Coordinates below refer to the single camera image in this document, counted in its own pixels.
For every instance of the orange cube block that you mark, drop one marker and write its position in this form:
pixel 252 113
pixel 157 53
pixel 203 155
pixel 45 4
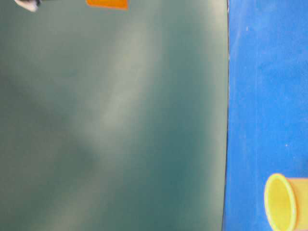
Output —
pixel 114 4

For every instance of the blue table cloth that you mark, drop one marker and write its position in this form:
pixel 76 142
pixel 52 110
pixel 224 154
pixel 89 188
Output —
pixel 268 104

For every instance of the yellow plastic cup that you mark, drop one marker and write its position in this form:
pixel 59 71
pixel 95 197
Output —
pixel 286 203

